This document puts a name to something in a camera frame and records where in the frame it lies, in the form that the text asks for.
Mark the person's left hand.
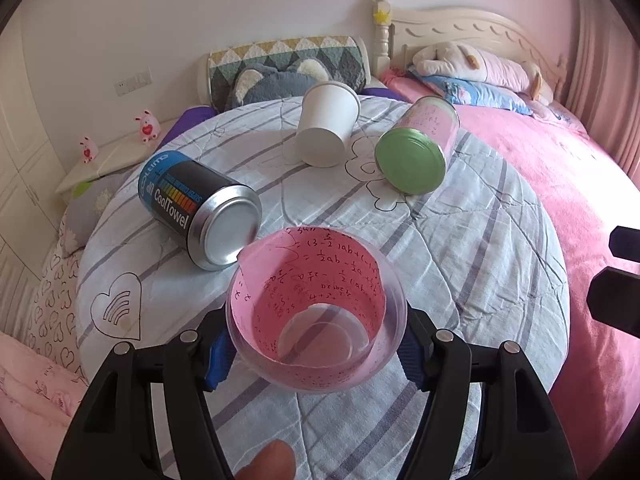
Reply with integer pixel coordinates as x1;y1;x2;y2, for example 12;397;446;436
234;440;296;480

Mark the grey daisy pillow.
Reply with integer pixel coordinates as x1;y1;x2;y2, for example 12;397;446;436
62;172;126;252

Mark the grey bear cushion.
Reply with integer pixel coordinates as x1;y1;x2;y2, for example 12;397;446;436
225;57;331;109

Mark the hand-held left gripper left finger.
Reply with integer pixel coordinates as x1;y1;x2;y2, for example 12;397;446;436
52;309;236;480

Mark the cream wardrobe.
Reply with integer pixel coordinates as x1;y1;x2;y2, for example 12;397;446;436
0;95;66;333

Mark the cream nightstand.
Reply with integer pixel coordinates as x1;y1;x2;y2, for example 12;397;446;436
55;119;181;201

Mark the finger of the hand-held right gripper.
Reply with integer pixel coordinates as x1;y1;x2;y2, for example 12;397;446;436
609;225;640;262
587;267;640;337

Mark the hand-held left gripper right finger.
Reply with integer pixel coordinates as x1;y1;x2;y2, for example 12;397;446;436
397;304;578;480

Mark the white wall socket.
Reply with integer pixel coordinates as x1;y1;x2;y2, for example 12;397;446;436
115;68;154;95

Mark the blue and black metal can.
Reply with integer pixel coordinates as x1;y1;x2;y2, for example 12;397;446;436
137;150;263;272

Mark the pink bedsheet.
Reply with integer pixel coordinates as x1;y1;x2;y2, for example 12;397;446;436
380;70;640;461

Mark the white paper cup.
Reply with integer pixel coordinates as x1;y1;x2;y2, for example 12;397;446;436
295;81;361;168

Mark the pink floral quilt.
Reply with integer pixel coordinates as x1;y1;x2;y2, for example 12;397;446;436
0;332;90;467

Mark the green-lidded clear jar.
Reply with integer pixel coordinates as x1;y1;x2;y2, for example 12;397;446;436
375;96;460;196

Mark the heart print white blanket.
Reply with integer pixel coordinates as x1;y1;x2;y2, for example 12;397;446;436
27;210;92;377

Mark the white and pink plush toy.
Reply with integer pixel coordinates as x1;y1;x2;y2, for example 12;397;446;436
412;41;554;100

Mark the blue printed pillow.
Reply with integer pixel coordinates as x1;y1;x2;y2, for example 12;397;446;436
425;75;534;116

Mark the purple cloth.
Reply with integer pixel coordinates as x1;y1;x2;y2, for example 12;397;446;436
162;105;215;147

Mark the pink curtain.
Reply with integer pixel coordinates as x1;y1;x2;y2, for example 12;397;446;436
565;0;640;176

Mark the clear cup with pink paper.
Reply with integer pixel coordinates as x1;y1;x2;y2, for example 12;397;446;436
226;226;408;390

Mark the patchwork triangle cushion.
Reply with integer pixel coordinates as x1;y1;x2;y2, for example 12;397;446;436
207;35;372;111

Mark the cream wooden headboard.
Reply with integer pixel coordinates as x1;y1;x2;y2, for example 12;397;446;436
390;7;568;106

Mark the striped grey white quilt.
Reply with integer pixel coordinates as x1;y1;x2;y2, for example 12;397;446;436
75;95;571;480

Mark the cream wooden bedpost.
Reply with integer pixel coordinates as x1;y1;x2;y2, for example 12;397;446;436
372;0;394;78

